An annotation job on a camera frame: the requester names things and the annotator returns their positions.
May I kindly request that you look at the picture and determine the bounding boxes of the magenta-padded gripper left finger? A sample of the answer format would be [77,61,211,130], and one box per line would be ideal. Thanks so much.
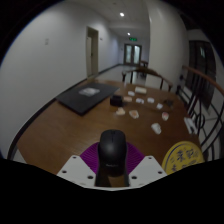
[56,141,101,188]

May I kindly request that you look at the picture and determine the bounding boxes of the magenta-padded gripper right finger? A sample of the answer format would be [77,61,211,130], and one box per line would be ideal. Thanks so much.
[125,141,168,188]

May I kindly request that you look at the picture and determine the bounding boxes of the black computer mouse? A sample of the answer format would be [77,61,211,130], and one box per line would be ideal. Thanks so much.
[97,129,129,178]

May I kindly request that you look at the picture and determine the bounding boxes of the small dark object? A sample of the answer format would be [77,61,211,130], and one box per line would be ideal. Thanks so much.
[163,98,175,109]

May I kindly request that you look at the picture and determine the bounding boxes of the small black box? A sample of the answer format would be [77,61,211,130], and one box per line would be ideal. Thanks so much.
[109,95,124,108]

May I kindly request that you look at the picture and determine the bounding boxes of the grey paper sheet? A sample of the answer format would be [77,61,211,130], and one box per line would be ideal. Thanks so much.
[78,87,101,98]

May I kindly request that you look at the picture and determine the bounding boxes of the white rectangular box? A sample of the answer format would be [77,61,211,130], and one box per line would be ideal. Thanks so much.
[134,86,148,95]

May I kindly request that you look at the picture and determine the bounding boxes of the black metal stair railing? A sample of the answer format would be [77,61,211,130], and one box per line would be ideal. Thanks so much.
[175,64,224,162]

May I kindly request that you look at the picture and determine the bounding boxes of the wooden armchair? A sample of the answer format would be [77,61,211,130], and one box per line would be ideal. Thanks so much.
[121,66,175,93]

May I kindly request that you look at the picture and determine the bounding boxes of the pale side door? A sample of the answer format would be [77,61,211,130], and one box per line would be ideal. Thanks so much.
[85,26,100,80]

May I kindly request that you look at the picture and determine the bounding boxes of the glass double door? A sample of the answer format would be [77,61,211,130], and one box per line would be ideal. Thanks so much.
[123,43,143,66]

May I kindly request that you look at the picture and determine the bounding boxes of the dark window frame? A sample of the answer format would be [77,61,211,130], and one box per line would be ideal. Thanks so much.
[187,39,218,111]

